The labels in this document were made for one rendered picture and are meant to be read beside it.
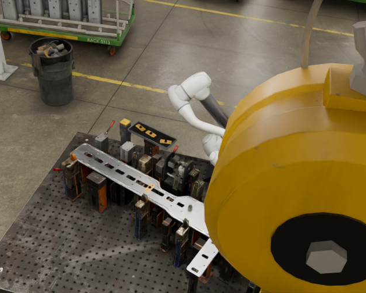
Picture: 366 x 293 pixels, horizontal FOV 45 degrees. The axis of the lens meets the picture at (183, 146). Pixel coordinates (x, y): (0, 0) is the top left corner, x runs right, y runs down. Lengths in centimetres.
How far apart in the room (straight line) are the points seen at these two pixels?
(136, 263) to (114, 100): 303
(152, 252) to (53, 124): 267
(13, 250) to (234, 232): 307
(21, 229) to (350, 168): 323
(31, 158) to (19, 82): 153
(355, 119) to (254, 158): 5
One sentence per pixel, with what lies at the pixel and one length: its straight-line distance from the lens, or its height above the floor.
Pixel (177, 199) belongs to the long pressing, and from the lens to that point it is 308.
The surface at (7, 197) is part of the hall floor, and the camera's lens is 463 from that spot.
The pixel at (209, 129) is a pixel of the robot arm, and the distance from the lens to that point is 305.
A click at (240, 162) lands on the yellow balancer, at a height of 312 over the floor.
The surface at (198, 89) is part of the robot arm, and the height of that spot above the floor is 157.
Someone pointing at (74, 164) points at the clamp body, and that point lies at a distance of 329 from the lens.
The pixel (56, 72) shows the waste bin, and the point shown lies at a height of 50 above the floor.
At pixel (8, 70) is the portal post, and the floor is 5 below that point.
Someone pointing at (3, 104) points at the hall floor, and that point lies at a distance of 585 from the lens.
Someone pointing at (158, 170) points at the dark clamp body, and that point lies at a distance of 323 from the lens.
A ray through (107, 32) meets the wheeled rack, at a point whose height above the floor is 29.
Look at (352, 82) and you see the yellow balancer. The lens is 24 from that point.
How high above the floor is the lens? 327
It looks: 41 degrees down
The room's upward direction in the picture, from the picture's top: 5 degrees clockwise
